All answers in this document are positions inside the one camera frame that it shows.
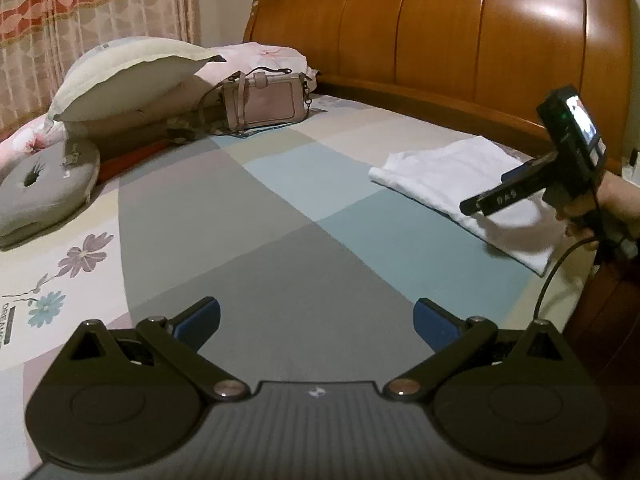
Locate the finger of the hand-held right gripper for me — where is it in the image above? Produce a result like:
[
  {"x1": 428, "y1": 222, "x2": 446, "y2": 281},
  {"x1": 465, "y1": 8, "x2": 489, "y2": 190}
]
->
[
  {"x1": 500, "y1": 156, "x2": 537, "y2": 188},
  {"x1": 459, "y1": 175, "x2": 548, "y2": 217}
]

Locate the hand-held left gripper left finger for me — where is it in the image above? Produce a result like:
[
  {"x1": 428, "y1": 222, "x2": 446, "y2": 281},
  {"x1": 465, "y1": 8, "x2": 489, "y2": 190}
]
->
[{"x1": 70, "y1": 296, "x2": 251, "y2": 402}]

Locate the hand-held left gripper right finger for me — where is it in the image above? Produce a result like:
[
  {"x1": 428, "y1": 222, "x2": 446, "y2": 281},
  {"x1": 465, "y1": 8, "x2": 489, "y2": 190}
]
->
[{"x1": 384, "y1": 297, "x2": 576, "y2": 402}]

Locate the white long-sleeve shirt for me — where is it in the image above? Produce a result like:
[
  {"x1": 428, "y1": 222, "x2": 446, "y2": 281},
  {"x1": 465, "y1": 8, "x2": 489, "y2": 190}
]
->
[{"x1": 368, "y1": 135, "x2": 563, "y2": 277}]

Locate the person's right forearm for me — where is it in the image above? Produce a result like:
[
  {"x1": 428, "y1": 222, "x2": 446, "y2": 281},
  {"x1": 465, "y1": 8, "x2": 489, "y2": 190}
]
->
[{"x1": 597, "y1": 172, "x2": 640, "y2": 240}]

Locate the person's right hand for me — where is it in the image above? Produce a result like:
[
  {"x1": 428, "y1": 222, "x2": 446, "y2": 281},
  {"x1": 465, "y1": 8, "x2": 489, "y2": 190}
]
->
[{"x1": 555, "y1": 180, "x2": 617, "y2": 252}]

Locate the wooden headboard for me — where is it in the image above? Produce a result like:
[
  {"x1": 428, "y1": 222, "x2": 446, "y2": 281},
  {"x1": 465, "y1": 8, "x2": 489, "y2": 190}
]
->
[{"x1": 242, "y1": 0, "x2": 640, "y2": 411}]

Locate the red cloth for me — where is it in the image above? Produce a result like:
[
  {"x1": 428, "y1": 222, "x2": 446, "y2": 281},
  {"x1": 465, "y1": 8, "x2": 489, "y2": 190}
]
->
[{"x1": 97, "y1": 140, "x2": 171, "y2": 183}]

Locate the grey donut cushion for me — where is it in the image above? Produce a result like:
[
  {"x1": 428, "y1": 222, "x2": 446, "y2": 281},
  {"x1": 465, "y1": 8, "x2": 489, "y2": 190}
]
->
[{"x1": 0, "y1": 139, "x2": 101, "y2": 250}]

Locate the beige handbag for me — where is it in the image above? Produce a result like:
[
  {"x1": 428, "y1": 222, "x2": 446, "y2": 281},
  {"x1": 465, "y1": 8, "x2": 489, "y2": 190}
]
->
[{"x1": 197, "y1": 66, "x2": 313, "y2": 136}]

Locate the cream pillow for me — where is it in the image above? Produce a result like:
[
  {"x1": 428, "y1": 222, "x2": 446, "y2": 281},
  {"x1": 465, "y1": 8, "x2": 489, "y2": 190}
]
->
[{"x1": 50, "y1": 40, "x2": 226, "y2": 123}]

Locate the patterned curtain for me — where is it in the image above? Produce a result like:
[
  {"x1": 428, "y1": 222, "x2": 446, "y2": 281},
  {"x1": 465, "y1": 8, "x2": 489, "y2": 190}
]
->
[{"x1": 0, "y1": 0, "x2": 201, "y2": 133}]

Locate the black cable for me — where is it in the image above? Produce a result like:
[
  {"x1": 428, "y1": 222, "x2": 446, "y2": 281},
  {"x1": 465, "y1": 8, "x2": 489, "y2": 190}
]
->
[{"x1": 531, "y1": 175, "x2": 608, "y2": 323}]

